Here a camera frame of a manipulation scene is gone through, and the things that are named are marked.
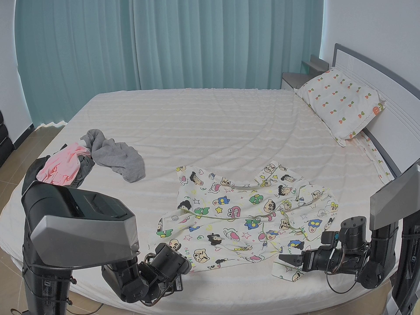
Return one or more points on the bed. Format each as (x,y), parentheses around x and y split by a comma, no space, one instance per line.
(213,130)

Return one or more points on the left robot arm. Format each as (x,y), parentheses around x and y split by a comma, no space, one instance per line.
(82,231)

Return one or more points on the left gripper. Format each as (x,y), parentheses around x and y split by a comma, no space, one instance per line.
(177,282)

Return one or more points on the black chest of drawers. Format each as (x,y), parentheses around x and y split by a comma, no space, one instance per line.
(5,139)

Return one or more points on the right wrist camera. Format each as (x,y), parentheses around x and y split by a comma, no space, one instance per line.
(328,238)

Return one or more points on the pink garment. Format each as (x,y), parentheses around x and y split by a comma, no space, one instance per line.
(64,166)

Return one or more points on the white printed pillow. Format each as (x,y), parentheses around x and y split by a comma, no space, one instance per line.
(341,105)

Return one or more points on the dark grey garment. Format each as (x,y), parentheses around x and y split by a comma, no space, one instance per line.
(83,172)

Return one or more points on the blue-green curtain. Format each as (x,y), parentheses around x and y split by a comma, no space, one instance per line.
(164,34)

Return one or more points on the grey bedside table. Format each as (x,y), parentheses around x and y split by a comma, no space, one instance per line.
(297,77)

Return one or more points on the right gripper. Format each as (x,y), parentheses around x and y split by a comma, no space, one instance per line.
(316,259)

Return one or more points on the white printed pyjama top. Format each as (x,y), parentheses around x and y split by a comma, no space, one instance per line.
(236,218)

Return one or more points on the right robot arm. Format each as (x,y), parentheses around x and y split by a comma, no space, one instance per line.
(384,241)

